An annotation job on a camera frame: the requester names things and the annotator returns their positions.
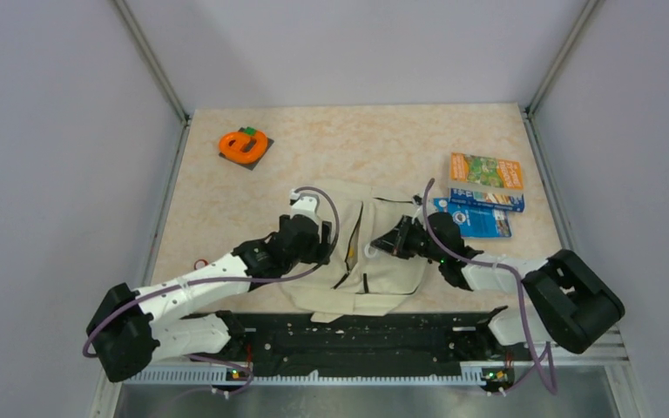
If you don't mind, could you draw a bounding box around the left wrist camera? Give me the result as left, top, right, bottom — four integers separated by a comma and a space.
289, 190, 321, 224

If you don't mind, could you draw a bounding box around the cream canvas backpack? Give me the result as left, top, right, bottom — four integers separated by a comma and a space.
280, 179, 428, 323

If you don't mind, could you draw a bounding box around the orange green book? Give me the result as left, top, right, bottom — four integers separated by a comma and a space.
449, 152, 524, 196

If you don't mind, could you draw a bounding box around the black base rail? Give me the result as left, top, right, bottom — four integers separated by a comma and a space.
215, 310, 530, 377

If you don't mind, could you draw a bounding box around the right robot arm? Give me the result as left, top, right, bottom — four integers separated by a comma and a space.
368, 212, 626, 359

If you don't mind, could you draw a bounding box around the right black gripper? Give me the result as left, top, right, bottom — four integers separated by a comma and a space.
372, 214, 445, 263

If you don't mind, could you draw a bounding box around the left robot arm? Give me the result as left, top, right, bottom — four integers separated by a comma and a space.
83, 214, 338, 383

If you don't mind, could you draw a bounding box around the blue book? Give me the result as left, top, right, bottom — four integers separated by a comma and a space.
432, 188, 525, 239

